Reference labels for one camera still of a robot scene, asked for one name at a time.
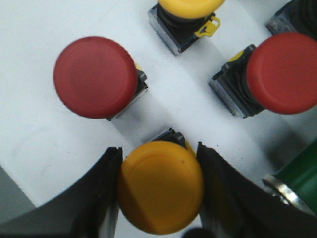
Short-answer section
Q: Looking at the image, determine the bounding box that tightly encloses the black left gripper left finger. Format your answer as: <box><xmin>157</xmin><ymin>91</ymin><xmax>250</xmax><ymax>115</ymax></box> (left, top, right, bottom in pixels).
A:
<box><xmin>0</xmin><ymin>147</ymin><xmax>123</xmax><ymax>238</ymax></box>

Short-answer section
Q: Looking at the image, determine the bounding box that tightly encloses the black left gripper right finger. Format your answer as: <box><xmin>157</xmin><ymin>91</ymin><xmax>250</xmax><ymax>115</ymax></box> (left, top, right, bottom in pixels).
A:
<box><xmin>197</xmin><ymin>142</ymin><xmax>317</xmax><ymax>238</ymax></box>

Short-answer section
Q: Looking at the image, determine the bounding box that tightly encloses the yellow mushroom push button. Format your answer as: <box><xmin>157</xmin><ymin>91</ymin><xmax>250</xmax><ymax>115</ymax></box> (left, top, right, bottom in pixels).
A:
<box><xmin>148</xmin><ymin>0</ymin><xmax>225</xmax><ymax>55</ymax></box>
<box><xmin>117</xmin><ymin>128</ymin><xmax>204</xmax><ymax>235</ymax></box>

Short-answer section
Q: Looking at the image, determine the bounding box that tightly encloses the red mushroom push button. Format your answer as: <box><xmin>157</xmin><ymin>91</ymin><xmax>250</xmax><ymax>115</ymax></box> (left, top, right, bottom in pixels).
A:
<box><xmin>209</xmin><ymin>32</ymin><xmax>317</xmax><ymax>118</ymax></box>
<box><xmin>53</xmin><ymin>36</ymin><xmax>148</xmax><ymax>120</ymax></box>

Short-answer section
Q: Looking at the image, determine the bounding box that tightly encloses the green conveyor belt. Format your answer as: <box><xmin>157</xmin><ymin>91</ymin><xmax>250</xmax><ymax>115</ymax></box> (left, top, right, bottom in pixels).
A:
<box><xmin>274</xmin><ymin>141</ymin><xmax>317</xmax><ymax>216</ymax></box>

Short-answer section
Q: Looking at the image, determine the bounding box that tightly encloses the dark push button base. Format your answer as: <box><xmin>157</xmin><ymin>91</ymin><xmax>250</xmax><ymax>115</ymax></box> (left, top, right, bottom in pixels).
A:
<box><xmin>266</xmin><ymin>0</ymin><xmax>317</xmax><ymax>39</ymax></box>

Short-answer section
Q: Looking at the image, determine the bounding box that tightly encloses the aluminium conveyor front rail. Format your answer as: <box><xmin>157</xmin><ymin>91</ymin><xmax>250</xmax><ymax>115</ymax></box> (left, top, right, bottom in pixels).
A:
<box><xmin>262</xmin><ymin>174</ymin><xmax>317</xmax><ymax>217</ymax></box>

